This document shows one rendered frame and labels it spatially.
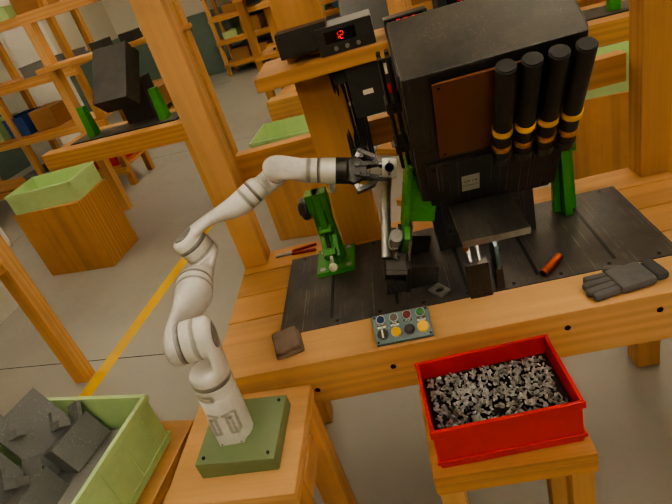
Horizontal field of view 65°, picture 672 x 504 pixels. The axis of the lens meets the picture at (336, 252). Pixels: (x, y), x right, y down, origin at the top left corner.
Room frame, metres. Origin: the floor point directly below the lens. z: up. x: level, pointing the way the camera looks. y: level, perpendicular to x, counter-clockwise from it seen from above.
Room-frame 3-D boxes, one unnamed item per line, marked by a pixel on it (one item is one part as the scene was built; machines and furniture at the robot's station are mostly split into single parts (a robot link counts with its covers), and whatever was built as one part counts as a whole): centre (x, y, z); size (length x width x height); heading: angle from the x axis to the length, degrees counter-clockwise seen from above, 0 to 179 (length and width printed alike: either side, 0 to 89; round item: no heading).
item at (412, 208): (1.30, -0.26, 1.17); 0.13 x 0.12 x 0.20; 80
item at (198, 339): (0.95, 0.35, 1.14); 0.09 x 0.09 x 0.17; 1
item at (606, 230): (1.35, -0.35, 0.89); 1.10 x 0.42 x 0.02; 80
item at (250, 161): (1.72, -0.41, 1.23); 1.30 x 0.05 x 0.09; 80
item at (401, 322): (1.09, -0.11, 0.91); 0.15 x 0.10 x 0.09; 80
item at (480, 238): (1.24, -0.41, 1.11); 0.39 x 0.16 x 0.03; 170
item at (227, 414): (0.95, 0.36, 0.98); 0.09 x 0.09 x 0.17; 83
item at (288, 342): (1.19, 0.21, 0.91); 0.10 x 0.08 x 0.03; 3
